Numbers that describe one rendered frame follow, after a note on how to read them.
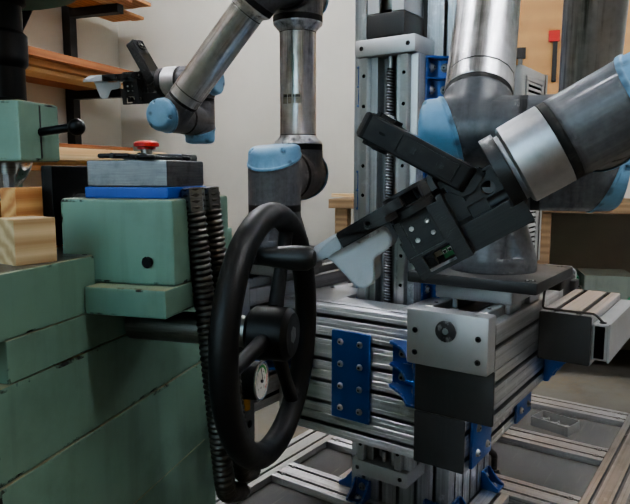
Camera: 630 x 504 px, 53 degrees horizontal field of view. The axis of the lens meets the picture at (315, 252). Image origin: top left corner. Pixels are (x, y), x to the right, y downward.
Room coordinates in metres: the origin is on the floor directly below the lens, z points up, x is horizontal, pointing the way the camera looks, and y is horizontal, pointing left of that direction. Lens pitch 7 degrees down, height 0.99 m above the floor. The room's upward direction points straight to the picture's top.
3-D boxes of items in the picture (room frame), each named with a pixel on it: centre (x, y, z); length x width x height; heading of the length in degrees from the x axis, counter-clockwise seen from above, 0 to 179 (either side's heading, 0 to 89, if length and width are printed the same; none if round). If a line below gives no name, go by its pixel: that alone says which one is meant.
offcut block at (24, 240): (0.61, 0.28, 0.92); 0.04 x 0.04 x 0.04; 54
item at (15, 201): (0.78, 0.30, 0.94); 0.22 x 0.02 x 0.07; 164
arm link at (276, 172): (1.40, 0.09, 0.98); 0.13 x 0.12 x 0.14; 159
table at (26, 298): (0.75, 0.27, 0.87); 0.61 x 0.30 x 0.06; 164
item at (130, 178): (0.73, 0.19, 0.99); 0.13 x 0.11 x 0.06; 164
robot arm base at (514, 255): (1.11, -0.31, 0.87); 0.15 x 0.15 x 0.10
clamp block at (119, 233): (0.72, 0.19, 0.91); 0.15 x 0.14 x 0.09; 164
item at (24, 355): (0.76, 0.32, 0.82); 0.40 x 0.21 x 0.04; 164
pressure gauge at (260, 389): (0.97, 0.10, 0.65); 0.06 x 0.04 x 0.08; 164
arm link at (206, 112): (1.60, 0.30, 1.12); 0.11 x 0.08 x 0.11; 159
